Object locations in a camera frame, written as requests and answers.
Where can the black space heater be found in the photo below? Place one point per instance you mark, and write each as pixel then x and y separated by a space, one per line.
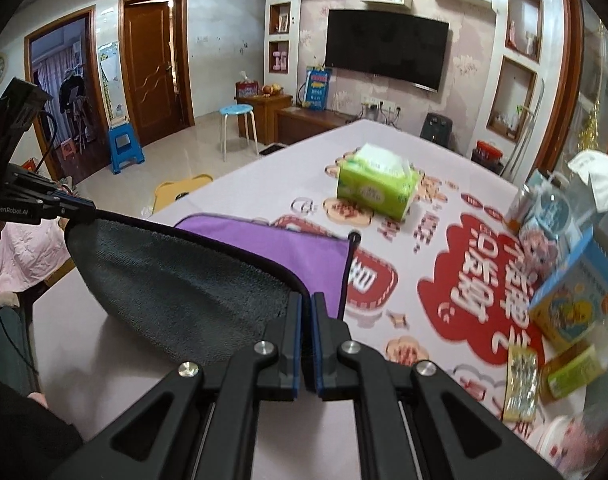
pixel 437 129

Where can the green labelled amber bottle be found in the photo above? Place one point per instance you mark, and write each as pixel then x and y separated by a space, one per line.
pixel 574 368

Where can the fruit plate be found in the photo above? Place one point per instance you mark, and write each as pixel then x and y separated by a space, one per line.
pixel 271 90

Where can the red basket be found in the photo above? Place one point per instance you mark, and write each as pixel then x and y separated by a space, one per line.
pixel 488 156

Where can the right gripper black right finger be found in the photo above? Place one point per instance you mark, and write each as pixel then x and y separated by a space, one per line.
pixel 413 422

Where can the green tissue pack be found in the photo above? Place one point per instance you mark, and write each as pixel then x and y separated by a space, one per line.
pixel 378 179

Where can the clear glass jug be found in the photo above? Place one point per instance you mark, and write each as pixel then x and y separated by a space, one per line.
pixel 552 213

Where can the brown wooden side cabinet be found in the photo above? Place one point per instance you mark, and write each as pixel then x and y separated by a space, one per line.
pixel 265 112

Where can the blue yellow cartoon box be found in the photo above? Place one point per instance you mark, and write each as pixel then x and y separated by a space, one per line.
pixel 575 296

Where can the black wall television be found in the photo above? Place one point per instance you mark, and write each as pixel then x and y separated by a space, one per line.
pixel 387 44

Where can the blue standing poster board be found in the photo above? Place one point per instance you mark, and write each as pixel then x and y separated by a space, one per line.
pixel 317 83

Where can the light blue round stool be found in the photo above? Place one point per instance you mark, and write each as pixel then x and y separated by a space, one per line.
pixel 243 116

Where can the blue plastic step stool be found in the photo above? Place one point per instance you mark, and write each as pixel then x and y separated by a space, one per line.
pixel 124 146

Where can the foil pill blister pack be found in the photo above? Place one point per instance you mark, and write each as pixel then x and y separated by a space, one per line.
pixel 521 388

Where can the purple and grey towel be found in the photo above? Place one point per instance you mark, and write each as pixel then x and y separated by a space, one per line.
pixel 209 286

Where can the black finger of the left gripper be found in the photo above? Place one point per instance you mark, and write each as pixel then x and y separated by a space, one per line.
pixel 71 207

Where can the brown wooden door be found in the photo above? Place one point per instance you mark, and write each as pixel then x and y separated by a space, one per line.
pixel 153 42

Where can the red tissue box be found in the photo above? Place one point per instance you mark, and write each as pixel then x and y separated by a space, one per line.
pixel 246 86

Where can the pink cloth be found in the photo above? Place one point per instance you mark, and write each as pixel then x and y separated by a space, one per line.
pixel 30 254

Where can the pink cartoon figure toy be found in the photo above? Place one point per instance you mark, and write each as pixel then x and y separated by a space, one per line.
pixel 540 255

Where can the yellow plastic stool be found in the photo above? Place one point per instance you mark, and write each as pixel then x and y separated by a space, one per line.
pixel 169 192

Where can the low wooden tv bench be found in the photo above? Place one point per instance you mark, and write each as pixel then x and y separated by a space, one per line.
pixel 296 124

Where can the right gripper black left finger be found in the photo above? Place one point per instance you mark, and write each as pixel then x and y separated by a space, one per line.
pixel 199 422

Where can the white plastic bag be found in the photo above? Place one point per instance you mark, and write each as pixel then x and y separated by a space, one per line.
pixel 591 167

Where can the black floor scale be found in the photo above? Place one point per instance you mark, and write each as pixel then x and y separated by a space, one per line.
pixel 272 148

